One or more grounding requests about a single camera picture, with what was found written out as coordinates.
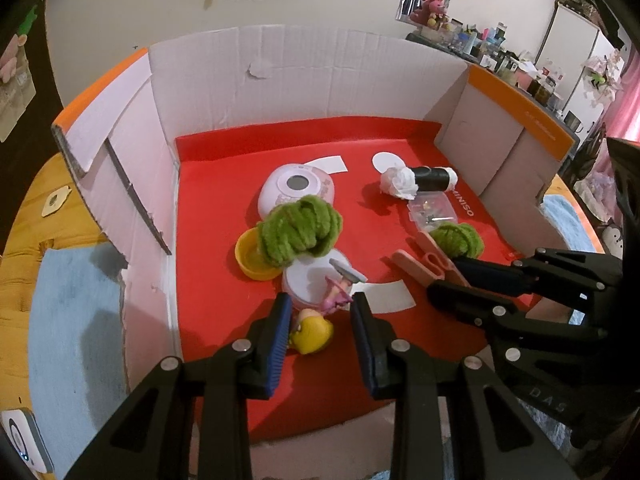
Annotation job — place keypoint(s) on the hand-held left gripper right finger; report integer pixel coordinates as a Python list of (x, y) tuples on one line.
[(364, 345)]

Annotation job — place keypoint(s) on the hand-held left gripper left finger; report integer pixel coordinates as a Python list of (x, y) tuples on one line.
[(277, 340)]

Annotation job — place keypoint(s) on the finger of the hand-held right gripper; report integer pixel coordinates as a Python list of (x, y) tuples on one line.
[(490, 275), (465, 300)]

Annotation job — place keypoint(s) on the blonde figurine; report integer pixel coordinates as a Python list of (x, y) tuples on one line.
[(312, 332)]

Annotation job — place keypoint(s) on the small green fuzzy ball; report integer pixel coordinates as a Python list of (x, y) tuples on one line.
[(457, 240)]

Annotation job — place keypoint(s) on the pink hair clip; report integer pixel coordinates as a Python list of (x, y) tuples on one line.
[(425, 265)]

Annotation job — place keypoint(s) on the white round compact mirror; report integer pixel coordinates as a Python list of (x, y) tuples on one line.
[(310, 280)]

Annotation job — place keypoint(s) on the clear plastic box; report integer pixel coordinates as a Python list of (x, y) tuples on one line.
[(430, 210)]

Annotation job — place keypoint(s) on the green fuzzy plant yellow pot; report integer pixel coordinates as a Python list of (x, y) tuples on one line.
[(295, 230)]

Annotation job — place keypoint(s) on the white roll with black band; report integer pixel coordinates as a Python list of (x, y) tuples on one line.
[(435, 177)]

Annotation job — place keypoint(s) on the orange cardboard box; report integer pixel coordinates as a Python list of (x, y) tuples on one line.
[(225, 200)]

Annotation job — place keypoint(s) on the pink round device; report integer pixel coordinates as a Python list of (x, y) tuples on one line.
[(295, 180)]

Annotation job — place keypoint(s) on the black and white plush toy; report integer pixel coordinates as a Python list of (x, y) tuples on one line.
[(612, 239)]

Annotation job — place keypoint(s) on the metal cup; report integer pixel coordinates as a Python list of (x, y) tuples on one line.
[(572, 121)]

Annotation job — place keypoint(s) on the blue fuzzy blanket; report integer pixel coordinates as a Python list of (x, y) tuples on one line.
[(75, 335)]

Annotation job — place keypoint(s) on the clutter of jars and bottles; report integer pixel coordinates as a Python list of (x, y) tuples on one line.
[(500, 55)]

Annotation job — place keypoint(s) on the pink curtain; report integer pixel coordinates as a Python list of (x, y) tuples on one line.
[(625, 95)]

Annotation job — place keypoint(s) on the artificial flowers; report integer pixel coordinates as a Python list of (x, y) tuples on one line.
[(602, 77)]

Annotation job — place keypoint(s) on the white refrigerator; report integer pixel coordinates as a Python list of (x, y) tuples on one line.
[(575, 50)]

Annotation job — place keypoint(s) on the small wooden tag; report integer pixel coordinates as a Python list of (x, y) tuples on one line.
[(55, 202)]

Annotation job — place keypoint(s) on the red and pink stuffed toy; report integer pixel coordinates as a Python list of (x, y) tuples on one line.
[(431, 10)]

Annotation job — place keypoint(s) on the white square gadget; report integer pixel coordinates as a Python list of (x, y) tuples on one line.
[(20, 435)]

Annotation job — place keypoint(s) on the dark brown door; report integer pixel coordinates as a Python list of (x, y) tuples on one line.
[(25, 160)]

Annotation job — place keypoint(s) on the brown paper card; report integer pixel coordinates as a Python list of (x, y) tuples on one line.
[(17, 105)]

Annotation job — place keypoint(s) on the pink plush toy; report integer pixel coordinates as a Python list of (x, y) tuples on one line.
[(12, 57)]

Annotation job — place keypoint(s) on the green plush toy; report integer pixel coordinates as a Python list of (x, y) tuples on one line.
[(29, 21)]

